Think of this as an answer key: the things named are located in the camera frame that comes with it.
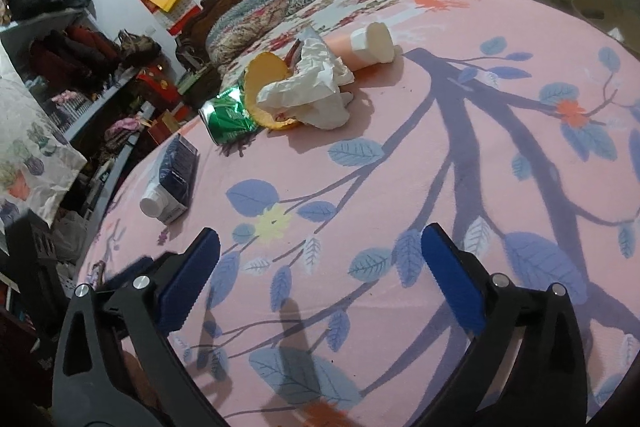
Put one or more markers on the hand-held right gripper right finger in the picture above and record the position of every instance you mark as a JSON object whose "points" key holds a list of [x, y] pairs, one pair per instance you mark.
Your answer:
{"points": [[450, 277]]}

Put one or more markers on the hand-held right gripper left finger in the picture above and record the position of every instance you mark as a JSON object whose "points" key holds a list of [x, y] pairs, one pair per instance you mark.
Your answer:
{"points": [[186, 287]]}

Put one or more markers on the blue carton with white cap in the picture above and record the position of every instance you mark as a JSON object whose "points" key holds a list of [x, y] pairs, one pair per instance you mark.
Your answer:
{"points": [[175, 172]]}

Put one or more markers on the crushed green drink can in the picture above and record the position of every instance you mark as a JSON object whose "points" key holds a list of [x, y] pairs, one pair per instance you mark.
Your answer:
{"points": [[227, 117]]}

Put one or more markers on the pink printed blanket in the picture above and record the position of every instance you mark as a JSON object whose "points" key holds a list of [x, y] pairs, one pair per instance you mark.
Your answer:
{"points": [[400, 157]]}

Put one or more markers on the black plastic crate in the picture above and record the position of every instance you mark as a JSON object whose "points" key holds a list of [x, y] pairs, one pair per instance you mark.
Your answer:
{"points": [[30, 267]]}

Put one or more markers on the grey storage shelf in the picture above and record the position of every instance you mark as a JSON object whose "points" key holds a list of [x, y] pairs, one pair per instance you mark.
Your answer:
{"points": [[100, 107]]}

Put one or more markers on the red bag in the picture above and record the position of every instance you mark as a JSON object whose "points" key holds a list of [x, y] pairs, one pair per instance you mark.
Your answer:
{"points": [[160, 84]]}

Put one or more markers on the plant-printed cloth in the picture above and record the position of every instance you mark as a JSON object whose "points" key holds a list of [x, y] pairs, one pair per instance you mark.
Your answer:
{"points": [[30, 147]]}

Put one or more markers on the yellow fruit peel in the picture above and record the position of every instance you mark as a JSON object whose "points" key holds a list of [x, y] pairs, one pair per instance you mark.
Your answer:
{"points": [[265, 72]]}

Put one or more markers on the crumpled white tissue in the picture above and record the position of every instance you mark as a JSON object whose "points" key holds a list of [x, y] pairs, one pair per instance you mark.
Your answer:
{"points": [[310, 87]]}

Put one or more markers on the brown handbag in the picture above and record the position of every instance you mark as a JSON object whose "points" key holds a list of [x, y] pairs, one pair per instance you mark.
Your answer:
{"points": [[137, 47]]}

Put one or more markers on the pink bottle with white cap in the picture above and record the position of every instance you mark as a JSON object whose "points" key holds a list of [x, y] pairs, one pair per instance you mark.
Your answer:
{"points": [[375, 42]]}

